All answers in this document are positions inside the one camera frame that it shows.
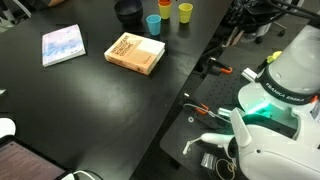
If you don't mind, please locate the blue plastic cup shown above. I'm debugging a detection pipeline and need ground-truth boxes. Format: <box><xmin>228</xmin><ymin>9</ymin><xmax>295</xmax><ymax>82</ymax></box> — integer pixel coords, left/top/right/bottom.
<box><xmin>145</xmin><ymin>13</ymin><xmax>163</xmax><ymax>37</ymax></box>

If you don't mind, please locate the lime yellow plastic cup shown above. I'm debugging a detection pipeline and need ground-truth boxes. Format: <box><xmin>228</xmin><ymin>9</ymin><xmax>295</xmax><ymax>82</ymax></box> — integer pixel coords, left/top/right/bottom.
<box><xmin>178</xmin><ymin>2</ymin><xmax>194</xmax><ymax>25</ymax></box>

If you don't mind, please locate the person forearm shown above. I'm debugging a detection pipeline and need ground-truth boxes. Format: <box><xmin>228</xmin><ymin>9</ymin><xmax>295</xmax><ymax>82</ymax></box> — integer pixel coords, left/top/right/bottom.
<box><xmin>47</xmin><ymin>0</ymin><xmax>69</xmax><ymax>8</ymax></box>

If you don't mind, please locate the black orange bar clamp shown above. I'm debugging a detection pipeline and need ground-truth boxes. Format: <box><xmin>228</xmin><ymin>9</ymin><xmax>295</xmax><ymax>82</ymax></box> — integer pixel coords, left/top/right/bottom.
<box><xmin>182</xmin><ymin>92</ymin><xmax>211</xmax><ymax>117</ymax></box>
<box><xmin>205</xmin><ymin>56</ymin><xmax>234</xmax><ymax>76</ymax></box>

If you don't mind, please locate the orange robotics textbook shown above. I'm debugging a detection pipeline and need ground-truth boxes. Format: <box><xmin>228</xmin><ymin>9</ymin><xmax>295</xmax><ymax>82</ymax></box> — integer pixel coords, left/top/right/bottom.
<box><xmin>103</xmin><ymin>31</ymin><xmax>167</xmax><ymax>77</ymax></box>

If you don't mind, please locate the silver metal cylinder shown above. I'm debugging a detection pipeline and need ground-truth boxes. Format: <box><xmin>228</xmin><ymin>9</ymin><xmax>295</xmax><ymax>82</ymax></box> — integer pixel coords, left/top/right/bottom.
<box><xmin>217</xmin><ymin>107</ymin><xmax>233</xmax><ymax>118</ymax></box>

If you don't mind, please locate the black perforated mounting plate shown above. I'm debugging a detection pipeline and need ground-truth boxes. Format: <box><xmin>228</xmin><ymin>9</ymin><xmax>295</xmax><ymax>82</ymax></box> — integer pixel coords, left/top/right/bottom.
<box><xmin>159</xmin><ymin>45</ymin><xmax>272</xmax><ymax>180</ymax></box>

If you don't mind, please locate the white plastic hook tool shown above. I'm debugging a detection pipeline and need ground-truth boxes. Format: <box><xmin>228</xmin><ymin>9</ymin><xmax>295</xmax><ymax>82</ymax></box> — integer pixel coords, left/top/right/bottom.
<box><xmin>181</xmin><ymin>132</ymin><xmax>235</xmax><ymax>156</ymax></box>

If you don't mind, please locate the black bowl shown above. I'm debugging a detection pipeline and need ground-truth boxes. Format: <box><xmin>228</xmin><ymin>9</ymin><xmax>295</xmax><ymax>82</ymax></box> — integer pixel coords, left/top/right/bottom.
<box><xmin>113</xmin><ymin>0</ymin><xmax>145</xmax><ymax>26</ymax></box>

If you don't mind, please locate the small clear plastic bag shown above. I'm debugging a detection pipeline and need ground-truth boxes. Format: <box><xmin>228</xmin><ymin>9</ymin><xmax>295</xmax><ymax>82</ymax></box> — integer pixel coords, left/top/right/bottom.
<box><xmin>200</xmin><ymin>152</ymin><xmax>217</xmax><ymax>170</ymax></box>

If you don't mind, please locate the white rectangular block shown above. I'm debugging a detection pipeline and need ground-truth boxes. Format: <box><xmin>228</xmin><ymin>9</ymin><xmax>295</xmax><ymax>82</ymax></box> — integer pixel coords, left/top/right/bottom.
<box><xmin>240</xmin><ymin>67</ymin><xmax>259</xmax><ymax>83</ymax></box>

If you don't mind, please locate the yellow rubber band loop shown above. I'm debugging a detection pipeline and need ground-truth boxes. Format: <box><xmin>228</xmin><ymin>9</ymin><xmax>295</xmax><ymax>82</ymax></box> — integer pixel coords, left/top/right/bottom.
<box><xmin>215</xmin><ymin>157</ymin><xmax>239</xmax><ymax>178</ymax></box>

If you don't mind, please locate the pale blue paperback book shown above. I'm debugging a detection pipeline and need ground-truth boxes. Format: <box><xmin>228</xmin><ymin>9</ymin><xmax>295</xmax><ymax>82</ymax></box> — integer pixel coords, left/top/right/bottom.
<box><xmin>41</xmin><ymin>23</ymin><xmax>87</xmax><ymax>68</ymax></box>

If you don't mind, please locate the office chair with wheels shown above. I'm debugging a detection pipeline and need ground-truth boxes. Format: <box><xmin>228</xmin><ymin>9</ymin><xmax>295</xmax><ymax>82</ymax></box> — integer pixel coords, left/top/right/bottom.
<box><xmin>229</xmin><ymin>0</ymin><xmax>288</xmax><ymax>45</ymax></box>

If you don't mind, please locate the yellow green plastic knob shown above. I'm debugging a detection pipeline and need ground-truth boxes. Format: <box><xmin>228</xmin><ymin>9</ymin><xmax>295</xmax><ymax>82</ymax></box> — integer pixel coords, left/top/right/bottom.
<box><xmin>265</xmin><ymin>50</ymin><xmax>284</xmax><ymax>65</ymax></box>

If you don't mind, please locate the open laptop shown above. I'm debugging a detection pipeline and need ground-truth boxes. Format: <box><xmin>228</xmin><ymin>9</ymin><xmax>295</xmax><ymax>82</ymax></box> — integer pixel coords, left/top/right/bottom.
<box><xmin>0</xmin><ymin>134</ymin><xmax>73</xmax><ymax>180</ymax></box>

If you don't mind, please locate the white round plate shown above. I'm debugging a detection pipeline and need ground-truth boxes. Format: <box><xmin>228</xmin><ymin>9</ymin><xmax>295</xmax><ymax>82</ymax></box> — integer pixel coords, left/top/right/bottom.
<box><xmin>0</xmin><ymin>117</ymin><xmax>17</xmax><ymax>140</ymax></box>

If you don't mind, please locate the thin grey cable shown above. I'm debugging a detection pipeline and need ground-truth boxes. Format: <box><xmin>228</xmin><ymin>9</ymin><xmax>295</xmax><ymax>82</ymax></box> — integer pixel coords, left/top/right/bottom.
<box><xmin>182</xmin><ymin>102</ymin><xmax>232</xmax><ymax>123</ymax></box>

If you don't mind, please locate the white laptop cable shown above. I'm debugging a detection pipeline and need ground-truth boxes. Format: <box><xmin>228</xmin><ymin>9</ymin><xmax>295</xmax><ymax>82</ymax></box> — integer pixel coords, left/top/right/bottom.
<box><xmin>61</xmin><ymin>169</ymin><xmax>103</xmax><ymax>180</ymax></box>

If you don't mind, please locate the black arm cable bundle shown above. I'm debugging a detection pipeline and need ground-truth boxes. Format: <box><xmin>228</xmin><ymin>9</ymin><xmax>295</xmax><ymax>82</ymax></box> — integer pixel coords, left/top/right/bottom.
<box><xmin>264</xmin><ymin>0</ymin><xmax>320</xmax><ymax>23</ymax></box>

